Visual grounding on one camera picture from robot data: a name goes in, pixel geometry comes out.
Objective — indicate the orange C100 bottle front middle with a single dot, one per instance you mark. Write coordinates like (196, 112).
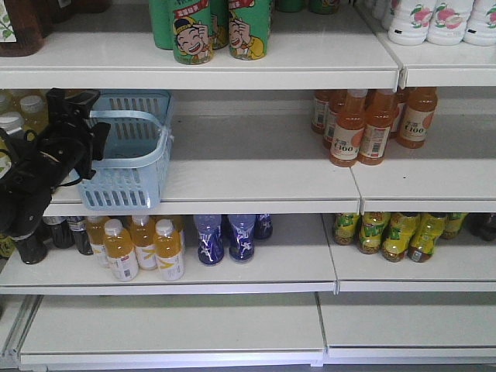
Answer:
(379, 117)

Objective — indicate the dark drink bottle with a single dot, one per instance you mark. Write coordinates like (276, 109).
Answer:
(60, 231)
(77, 226)

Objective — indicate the orange C100 bottle front left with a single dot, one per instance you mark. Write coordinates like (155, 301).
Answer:
(349, 129)

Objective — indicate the green cartoon bottle left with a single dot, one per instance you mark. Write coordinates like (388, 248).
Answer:
(191, 28)

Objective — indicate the green cartoon bottle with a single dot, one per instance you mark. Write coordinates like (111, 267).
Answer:
(249, 28)
(191, 28)

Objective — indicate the dark drink bottle right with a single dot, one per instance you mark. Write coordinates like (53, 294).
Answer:
(77, 226)

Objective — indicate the blue sports drink bottle right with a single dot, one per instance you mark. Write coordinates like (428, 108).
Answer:
(242, 246)

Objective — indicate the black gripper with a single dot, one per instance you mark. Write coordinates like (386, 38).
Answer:
(67, 144)

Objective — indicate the blue sports drink bottle left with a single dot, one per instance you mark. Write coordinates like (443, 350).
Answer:
(210, 246)

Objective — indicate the yellow lemon tea bottle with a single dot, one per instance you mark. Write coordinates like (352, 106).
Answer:
(401, 228)
(423, 243)
(344, 228)
(372, 227)

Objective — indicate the orange juice bottle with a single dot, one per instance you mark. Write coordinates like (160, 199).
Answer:
(168, 250)
(120, 251)
(142, 229)

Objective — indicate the orange juice bottle left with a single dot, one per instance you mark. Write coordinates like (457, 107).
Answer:
(120, 251)

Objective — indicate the orange c100 bottle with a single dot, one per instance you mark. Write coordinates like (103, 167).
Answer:
(420, 108)
(379, 117)
(349, 129)

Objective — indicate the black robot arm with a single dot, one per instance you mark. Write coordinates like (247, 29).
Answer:
(23, 204)

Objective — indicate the light blue plastic basket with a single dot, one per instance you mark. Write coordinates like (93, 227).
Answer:
(132, 173)

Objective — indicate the orange C100 bottle right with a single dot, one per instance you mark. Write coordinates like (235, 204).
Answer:
(420, 108)

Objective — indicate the orange juice bottle middle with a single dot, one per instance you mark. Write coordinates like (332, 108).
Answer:
(142, 229)

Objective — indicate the white metal shelf unit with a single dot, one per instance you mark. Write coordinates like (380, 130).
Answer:
(243, 143)

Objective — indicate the pale yellow drink bottle middle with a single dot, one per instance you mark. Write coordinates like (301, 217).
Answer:
(12, 123)

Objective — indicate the pale yellow drink bottle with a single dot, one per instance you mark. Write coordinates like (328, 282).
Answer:
(12, 123)
(34, 111)

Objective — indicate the pale yellow drink bottle right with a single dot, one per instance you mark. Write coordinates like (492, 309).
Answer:
(34, 111)

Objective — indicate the green cartoon bottle right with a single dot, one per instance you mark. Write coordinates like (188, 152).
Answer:
(249, 28)

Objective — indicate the dark drink bottle middle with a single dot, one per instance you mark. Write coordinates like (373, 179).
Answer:
(60, 231)

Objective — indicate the white ad milk bottle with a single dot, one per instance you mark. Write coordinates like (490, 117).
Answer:
(410, 24)
(448, 22)
(480, 29)

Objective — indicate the orange juice bottle right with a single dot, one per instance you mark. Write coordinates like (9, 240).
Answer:
(168, 250)

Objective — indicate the blue sports drink bottle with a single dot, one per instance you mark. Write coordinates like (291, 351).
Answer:
(242, 246)
(210, 246)

